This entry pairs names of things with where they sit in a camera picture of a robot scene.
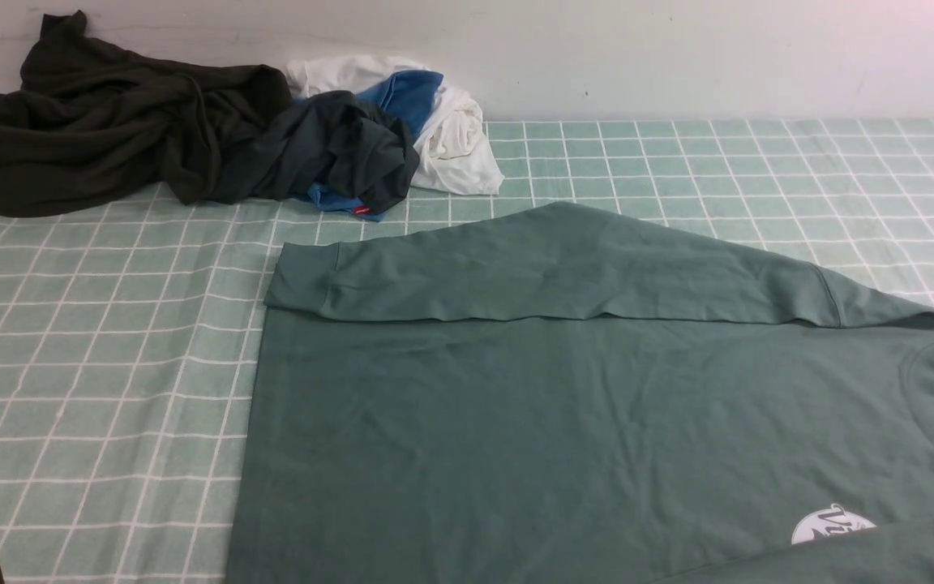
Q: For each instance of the green long-sleeved shirt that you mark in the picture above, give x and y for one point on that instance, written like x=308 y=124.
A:
x=569 y=395

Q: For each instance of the white crumpled garment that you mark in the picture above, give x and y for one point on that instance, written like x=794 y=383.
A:
x=455 y=154

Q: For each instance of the dark teal crumpled garment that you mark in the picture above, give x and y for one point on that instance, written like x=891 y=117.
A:
x=348 y=146

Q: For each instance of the blue crumpled garment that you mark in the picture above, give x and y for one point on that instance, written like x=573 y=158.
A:
x=406 y=95

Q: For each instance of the green checkered tablecloth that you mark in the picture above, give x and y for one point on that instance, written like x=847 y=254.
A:
x=128 y=332

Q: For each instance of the dark olive crumpled garment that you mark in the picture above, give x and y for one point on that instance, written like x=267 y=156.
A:
x=93 y=123

